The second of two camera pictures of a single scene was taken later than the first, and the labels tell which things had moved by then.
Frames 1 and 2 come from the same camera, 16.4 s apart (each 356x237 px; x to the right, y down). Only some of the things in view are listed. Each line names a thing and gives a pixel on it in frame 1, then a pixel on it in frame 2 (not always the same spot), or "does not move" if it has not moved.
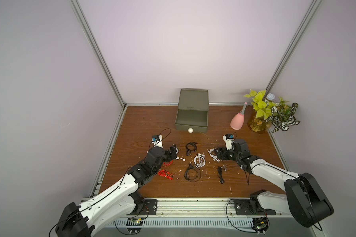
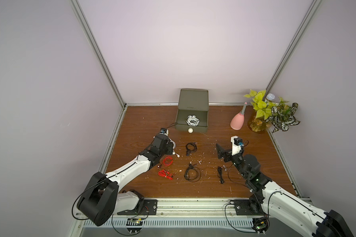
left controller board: [134, 221] does not move
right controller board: [260, 224] does not move
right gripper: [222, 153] does not move
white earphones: [199, 160] -> [192, 120]
